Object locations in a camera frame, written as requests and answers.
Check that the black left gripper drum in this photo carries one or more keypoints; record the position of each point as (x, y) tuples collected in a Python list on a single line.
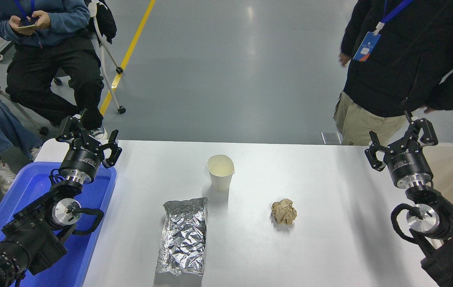
[(83, 159)]

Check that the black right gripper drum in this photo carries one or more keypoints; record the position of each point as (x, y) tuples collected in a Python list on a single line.
[(409, 165)]

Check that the white paper cup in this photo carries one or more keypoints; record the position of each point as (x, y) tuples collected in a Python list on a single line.
[(221, 181)]

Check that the smartphone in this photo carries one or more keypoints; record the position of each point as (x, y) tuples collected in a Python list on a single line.
[(28, 25)]

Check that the standing person's left hand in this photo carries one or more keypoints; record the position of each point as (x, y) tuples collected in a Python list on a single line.
[(429, 109)]

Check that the standing person's right hand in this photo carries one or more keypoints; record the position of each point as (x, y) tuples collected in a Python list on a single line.
[(345, 59)]

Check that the seated person's left hand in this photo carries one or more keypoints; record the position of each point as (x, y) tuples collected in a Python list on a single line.
[(44, 19)]

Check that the seated person's right hand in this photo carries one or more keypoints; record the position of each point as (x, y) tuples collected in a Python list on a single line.
[(21, 27)]

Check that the silver floor plate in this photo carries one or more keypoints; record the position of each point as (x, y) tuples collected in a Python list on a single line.
[(331, 138)]

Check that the blue plastic tray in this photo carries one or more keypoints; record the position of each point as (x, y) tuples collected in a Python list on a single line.
[(31, 187)]

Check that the standing person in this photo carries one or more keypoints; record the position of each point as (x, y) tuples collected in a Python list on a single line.
[(401, 71)]

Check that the seated person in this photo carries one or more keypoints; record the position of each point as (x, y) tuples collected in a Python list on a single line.
[(51, 59)]

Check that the crumpled tan paper ball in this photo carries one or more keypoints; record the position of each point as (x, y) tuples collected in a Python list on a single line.
[(284, 212)]

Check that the crinkled silver foil tray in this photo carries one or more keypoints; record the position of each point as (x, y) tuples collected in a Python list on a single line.
[(182, 239)]

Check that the black jacket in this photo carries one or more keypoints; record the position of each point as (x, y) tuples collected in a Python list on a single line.
[(104, 20)]

